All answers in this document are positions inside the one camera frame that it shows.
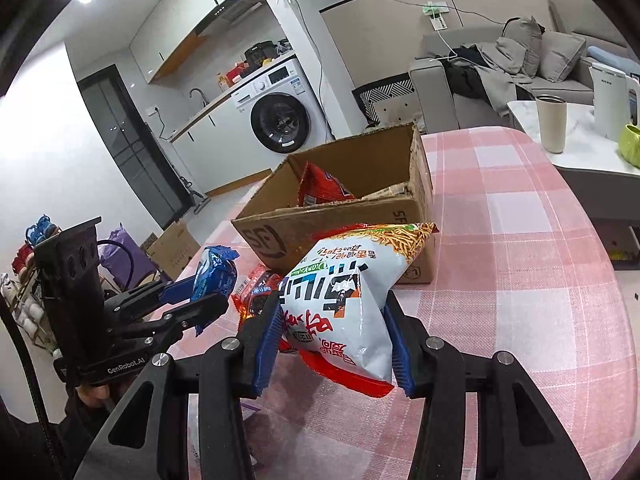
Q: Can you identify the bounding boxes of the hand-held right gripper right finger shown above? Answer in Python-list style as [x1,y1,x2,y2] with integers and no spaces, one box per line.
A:
[382,290,591,480]

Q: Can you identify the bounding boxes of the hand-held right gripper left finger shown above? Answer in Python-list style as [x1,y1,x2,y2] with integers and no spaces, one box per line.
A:
[75,290,283,480]

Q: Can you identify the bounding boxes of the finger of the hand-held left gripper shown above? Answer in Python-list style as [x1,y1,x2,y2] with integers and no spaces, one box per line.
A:
[149,292,231,337]
[104,274,201,322]

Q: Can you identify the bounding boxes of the blue cookie packet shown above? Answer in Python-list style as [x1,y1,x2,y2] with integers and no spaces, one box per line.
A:
[190,245,240,333]

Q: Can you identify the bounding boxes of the red cookie packet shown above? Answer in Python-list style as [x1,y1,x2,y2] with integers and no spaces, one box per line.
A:
[298,161,357,207]
[231,262,286,331]

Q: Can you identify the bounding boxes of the white noodle snack bag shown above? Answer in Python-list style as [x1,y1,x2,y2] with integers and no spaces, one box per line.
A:
[276,222,440,400]

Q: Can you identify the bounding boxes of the brown cardboard box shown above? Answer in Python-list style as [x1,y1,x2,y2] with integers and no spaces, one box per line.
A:
[231,122,436,286]

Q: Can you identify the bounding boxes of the person's left hand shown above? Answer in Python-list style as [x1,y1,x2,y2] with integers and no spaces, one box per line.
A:
[75,380,136,411]

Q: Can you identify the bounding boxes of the cardboard box with print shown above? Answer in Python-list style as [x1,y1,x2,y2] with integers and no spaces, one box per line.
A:
[145,220,201,281]

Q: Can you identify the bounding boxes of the shoe rack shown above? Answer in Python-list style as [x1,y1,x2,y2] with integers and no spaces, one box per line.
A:
[0,215,66,356]

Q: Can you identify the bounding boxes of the purple bag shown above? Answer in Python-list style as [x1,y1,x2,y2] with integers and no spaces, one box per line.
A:
[97,227,156,291]

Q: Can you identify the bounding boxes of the pink checked tablecloth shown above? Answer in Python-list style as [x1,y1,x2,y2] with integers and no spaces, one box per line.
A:
[145,127,636,480]

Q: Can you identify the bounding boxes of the white counter cabinet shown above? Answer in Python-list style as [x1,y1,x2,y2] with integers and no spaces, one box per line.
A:
[167,92,261,198]

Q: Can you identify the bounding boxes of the dark glass door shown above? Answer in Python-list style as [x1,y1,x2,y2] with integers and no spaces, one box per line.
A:
[77,67,193,231]

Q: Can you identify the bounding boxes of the white washing machine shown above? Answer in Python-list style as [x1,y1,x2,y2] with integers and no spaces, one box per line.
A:
[231,57,331,155]

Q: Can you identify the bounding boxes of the patterned fabric box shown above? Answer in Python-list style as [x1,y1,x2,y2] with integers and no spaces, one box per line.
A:
[351,74,416,128]

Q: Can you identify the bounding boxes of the white upper cabinet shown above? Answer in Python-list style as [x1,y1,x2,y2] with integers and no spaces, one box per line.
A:
[129,0,256,83]

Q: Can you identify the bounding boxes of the grey sofa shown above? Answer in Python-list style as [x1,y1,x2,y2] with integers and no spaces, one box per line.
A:
[409,0,640,131]

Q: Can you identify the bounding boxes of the beige tumbler cup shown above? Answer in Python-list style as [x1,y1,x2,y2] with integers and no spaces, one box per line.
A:
[536,95,568,154]

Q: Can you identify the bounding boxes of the white side table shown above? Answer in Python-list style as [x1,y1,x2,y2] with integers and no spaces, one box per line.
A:
[507,100,640,176]

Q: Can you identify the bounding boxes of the black range hood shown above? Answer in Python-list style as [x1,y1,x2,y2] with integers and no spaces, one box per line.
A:
[192,0,266,36]

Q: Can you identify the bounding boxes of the dark clothes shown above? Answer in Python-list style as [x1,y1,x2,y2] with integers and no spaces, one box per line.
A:
[445,46,493,98]

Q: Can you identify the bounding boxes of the grey jacket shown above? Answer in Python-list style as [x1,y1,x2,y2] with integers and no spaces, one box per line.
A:
[475,40,536,116]

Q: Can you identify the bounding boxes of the green cup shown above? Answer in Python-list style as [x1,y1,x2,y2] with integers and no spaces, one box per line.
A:
[619,124,640,168]

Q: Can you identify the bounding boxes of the white electric kettle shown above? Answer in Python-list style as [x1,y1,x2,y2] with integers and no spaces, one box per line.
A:
[589,62,640,142]

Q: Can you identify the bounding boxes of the grey pillow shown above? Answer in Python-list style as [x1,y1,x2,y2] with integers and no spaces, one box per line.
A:
[540,30,587,83]
[502,16,543,78]

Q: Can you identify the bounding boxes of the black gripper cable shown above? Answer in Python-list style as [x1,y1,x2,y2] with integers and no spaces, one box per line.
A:
[0,300,56,480]

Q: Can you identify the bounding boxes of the white wall power strip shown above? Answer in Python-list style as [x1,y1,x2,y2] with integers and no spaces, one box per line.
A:
[422,2,451,31]

